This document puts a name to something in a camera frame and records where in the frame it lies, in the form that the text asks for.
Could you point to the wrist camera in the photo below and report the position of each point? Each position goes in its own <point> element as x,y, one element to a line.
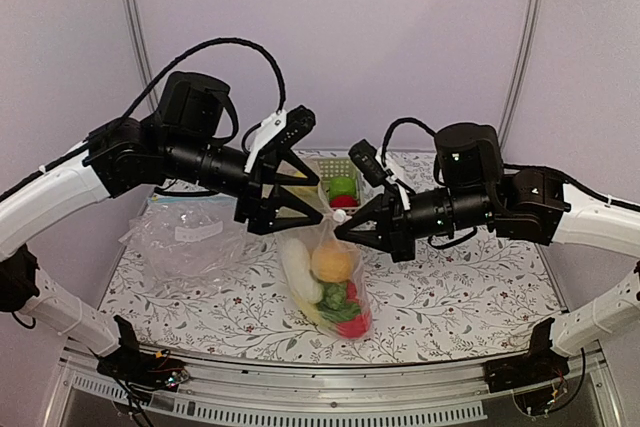
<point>364,157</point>
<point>280,131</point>

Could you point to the aluminium frame post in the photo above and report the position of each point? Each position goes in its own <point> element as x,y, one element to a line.
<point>532,13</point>
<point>133,21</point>

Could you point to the aluminium front rail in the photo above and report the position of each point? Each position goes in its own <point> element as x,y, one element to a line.
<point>227,391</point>

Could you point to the beige plastic basket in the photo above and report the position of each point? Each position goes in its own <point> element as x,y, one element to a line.
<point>326,168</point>

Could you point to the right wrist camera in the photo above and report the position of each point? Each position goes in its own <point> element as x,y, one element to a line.
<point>364,157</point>

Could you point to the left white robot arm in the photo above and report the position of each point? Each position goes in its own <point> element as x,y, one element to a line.
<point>178,141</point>

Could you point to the green toy pepper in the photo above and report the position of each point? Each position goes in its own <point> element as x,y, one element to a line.
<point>339,185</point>

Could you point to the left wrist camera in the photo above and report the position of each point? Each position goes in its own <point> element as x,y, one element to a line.
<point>280,131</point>

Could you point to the clear plastic bag with label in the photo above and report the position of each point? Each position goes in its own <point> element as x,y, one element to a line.
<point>186,241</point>

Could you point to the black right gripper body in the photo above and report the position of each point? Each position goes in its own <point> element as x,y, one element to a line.
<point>394,223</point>

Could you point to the pink zip top bag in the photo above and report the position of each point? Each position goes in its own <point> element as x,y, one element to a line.
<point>314,235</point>

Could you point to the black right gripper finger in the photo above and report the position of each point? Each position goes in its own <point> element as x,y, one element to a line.
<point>377,211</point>
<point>367,238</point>

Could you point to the orange toy fruit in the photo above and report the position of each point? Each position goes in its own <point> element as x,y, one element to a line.
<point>332,262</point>

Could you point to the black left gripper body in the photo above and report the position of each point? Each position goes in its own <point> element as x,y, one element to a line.
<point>263,166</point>

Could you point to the floral table mat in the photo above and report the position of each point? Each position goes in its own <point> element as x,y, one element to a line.
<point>478,299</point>

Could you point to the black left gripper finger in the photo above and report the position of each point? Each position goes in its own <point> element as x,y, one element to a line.
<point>282,210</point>
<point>292,171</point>

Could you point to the left aluminium frame post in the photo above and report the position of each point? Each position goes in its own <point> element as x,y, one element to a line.
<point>133,21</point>

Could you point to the dark red toy fruit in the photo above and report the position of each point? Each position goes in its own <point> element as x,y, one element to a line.
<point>344,201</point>

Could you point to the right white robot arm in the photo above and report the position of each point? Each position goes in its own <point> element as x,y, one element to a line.
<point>541,205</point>

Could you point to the right aluminium frame post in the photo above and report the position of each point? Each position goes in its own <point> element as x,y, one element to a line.
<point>532,13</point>

